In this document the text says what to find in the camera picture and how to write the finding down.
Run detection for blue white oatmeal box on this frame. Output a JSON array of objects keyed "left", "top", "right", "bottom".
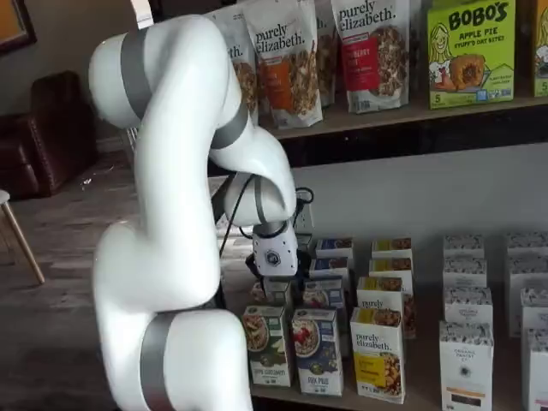
[
  {"left": 300, "top": 275, "right": 350, "bottom": 359},
  {"left": 291, "top": 307, "right": 343, "bottom": 396}
]

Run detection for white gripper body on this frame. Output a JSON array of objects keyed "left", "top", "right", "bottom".
[{"left": 251, "top": 226, "right": 300, "bottom": 279}]

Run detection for blue label granola bag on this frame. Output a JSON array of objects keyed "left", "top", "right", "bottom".
[{"left": 203, "top": 6, "right": 260, "bottom": 125}]

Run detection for white wall outlet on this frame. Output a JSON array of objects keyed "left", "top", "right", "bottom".
[{"left": 298, "top": 199, "right": 316, "bottom": 231}]

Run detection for black power cord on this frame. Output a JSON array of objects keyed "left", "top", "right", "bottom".
[{"left": 295, "top": 187, "right": 314, "bottom": 216}]

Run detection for black metal shelf frame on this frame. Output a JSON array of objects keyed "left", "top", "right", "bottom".
[{"left": 265, "top": 111, "right": 548, "bottom": 170}]

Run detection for brown leather armchair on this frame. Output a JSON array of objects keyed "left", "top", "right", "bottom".
[{"left": 0, "top": 70, "right": 100, "bottom": 201}]

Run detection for white chair wooden legs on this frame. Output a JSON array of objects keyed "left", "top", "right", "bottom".
[{"left": 0, "top": 189, "right": 46, "bottom": 286}]

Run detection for green Bobo's apple pie box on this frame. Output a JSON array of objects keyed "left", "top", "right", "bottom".
[{"left": 426, "top": 0, "right": 517, "bottom": 110}]

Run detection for dark framed picture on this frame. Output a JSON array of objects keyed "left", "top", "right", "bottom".
[{"left": 0, "top": 0, "right": 39, "bottom": 56}]

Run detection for white granola bag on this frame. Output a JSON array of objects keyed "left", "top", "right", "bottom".
[{"left": 313, "top": 0, "right": 342, "bottom": 109}]

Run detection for blue granola box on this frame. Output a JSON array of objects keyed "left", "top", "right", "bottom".
[
  {"left": 314, "top": 237, "right": 355, "bottom": 260},
  {"left": 308, "top": 256, "right": 352, "bottom": 282}
]

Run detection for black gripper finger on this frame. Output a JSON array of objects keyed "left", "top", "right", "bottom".
[
  {"left": 297, "top": 250, "right": 313, "bottom": 280},
  {"left": 244, "top": 253, "right": 264, "bottom": 282}
]

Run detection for yellow white granola box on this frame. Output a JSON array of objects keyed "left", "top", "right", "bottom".
[
  {"left": 355, "top": 275, "right": 417, "bottom": 340},
  {"left": 349, "top": 307, "right": 408, "bottom": 406},
  {"left": 371, "top": 237, "right": 414, "bottom": 260},
  {"left": 368, "top": 256, "right": 414, "bottom": 284}
]

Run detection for red label granola bag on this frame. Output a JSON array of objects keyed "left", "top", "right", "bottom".
[{"left": 330, "top": 0, "right": 414, "bottom": 115}]

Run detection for orange label granola bag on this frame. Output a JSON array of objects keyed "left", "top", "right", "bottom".
[{"left": 242, "top": 0, "right": 325, "bottom": 130}]

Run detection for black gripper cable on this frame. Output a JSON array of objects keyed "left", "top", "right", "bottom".
[{"left": 217, "top": 170, "right": 258, "bottom": 258}]

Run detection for white patterned pantry box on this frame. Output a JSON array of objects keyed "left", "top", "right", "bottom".
[
  {"left": 508, "top": 255, "right": 548, "bottom": 339},
  {"left": 438, "top": 320, "right": 496, "bottom": 411},
  {"left": 442, "top": 257, "right": 488, "bottom": 290},
  {"left": 443, "top": 286, "right": 493, "bottom": 325},
  {"left": 525, "top": 328, "right": 548, "bottom": 411},
  {"left": 519, "top": 287, "right": 548, "bottom": 338},
  {"left": 506, "top": 231, "right": 548, "bottom": 259},
  {"left": 442, "top": 234, "right": 485, "bottom": 260}
]

